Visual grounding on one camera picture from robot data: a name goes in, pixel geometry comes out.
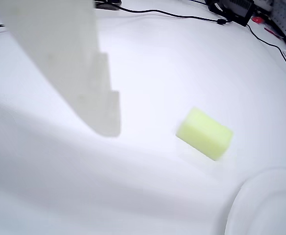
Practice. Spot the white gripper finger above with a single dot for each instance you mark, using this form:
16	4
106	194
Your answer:
67	44

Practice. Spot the pale yellow-green foam block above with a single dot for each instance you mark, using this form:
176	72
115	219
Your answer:
204	133

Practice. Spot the white dish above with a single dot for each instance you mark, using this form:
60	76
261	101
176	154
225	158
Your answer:
268	205

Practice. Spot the flat black object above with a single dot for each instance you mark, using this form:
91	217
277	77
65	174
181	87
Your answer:
110	4

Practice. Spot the black electronic device box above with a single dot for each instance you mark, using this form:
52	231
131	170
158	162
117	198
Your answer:
233	8

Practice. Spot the small red object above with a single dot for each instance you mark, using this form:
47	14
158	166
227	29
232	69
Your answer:
258	19

